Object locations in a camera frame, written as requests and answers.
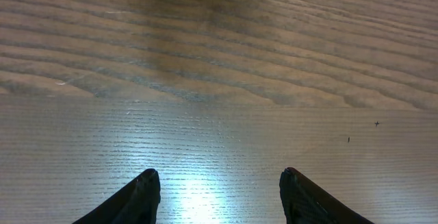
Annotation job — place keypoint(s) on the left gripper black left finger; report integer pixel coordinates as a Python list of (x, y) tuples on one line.
[(135, 203)]

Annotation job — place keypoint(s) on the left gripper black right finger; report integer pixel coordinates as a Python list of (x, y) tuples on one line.
[(304, 201)]

